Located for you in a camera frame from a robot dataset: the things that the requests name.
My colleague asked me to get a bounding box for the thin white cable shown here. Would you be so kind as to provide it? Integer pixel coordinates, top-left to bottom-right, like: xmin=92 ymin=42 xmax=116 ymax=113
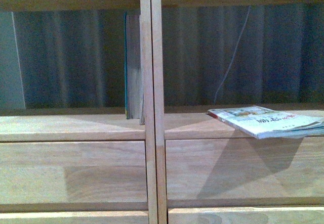
xmin=214 ymin=6 xmax=252 ymax=102

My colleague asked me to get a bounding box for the teal upright book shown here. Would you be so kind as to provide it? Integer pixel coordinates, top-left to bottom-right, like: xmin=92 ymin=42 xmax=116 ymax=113
xmin=124 ymin=11 xmax=145 ymax=125

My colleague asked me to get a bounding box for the wooden bookshelf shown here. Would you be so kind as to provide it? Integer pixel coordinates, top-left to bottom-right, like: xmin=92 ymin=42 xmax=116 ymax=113
xmin=1 ymin=0 xmax=323 ymax=223

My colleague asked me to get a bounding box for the dark pleated curtain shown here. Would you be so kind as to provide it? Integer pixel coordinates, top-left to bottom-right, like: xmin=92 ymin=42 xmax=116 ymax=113
xmin=14 ymin=4 xmax=323 ymax=108

